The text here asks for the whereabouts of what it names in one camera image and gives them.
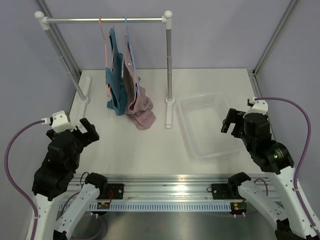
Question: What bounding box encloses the teal tank top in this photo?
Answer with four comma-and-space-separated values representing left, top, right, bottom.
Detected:
105, 27, 128, 116

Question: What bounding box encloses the pink wire hanger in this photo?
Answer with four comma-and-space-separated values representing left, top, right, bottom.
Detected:
98, 15, 116, 98

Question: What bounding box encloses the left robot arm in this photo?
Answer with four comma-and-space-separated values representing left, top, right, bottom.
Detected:
4, 113, 108, 240

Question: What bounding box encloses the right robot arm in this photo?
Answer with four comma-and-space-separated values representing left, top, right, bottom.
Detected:
221, 108, 320, 240

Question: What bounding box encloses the mauve tank top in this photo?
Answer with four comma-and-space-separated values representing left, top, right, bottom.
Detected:
123, 38, 156, 130

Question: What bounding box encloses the metal clothes rack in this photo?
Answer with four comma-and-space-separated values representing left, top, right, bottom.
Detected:
34, 10, 180, 130

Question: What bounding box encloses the white plastic basket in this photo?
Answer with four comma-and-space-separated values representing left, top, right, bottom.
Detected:
178, 93, 242, 158

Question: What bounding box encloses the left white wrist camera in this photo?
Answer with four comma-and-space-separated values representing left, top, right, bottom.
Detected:
41, 110, 77, 134

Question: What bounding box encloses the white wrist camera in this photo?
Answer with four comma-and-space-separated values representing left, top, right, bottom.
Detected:
41, 110, 77, 134
245, 97, 269, 115

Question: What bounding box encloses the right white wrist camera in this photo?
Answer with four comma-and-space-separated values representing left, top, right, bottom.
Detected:
245, 97, 269, 115

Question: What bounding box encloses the right aluminium frame post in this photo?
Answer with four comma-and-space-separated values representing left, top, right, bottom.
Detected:
251, 0, 301, 76

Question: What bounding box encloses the aluminium frame post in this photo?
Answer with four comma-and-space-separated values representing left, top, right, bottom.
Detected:
34, 0, 82, 78
251, 0, 301, 76

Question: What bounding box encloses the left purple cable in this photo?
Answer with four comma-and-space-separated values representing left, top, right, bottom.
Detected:
3, 119, 46, 240

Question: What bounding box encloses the aluminium mounting rail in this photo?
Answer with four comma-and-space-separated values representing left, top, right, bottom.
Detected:
53, 174, 278, 201

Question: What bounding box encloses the white slotted cable duct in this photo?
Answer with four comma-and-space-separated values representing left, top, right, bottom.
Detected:
89, 202, 231, 212

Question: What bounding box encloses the blue wire hanger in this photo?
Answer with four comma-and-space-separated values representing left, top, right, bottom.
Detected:
123, 15, 140, 97

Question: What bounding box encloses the left aluminium frame post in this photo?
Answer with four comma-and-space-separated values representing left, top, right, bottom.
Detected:
34, 0, 82, 78

